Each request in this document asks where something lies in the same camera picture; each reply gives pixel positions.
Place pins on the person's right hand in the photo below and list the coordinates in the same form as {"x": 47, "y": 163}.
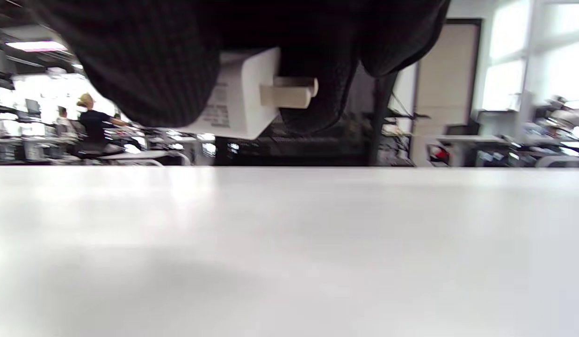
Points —
{"x": 144, "y": 56}

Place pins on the white charger head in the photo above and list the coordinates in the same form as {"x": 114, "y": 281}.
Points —
{"x": 242, "y": 100}

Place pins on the black mesh office chair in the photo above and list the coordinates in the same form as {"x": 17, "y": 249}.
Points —
{"x": 308, "y": 147}

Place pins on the beige door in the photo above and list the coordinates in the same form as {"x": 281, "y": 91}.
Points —
{"x": 446, "y": 89}

